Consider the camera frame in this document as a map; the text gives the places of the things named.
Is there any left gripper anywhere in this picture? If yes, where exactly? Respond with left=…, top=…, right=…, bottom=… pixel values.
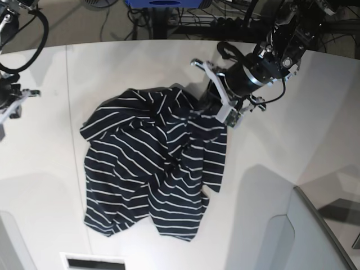
left=198, top=55, right=275, bottom=111

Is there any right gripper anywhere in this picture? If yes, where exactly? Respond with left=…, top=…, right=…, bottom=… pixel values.
left=1, top=78, right=20, bottom=109

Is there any navy white striped t-shirt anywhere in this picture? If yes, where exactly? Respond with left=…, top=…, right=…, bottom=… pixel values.
left=79, top=87, right=227, bottom=241

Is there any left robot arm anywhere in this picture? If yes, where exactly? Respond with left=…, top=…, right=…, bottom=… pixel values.
left=214, top=1, right=341, bottom=110

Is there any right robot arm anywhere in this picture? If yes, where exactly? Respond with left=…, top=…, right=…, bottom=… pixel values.
left=1, top=1, right=50, bottom=109

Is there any white power strip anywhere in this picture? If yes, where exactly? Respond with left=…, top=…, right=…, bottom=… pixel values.
left=179, top=15, right=248, bottom=29

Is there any blue plastic bin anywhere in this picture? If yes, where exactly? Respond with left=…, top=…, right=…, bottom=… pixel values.
left=125, top=0, right=212, bottom=8

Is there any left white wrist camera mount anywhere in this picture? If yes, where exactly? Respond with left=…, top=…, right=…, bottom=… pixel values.
left=190, top=58, right=267, bottom=128

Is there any grey metal edge rail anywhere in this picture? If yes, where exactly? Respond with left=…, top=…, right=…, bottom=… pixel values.
left=294, top=186, right=357, bottom=269

